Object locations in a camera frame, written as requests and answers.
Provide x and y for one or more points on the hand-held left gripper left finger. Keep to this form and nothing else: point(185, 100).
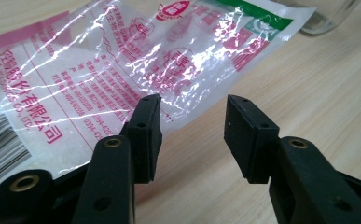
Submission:
point(113, 174)

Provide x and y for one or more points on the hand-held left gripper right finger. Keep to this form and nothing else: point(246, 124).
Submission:
point(305, 180)

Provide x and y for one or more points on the clear pink printed plastic bag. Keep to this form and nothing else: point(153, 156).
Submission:
point(106, 68)

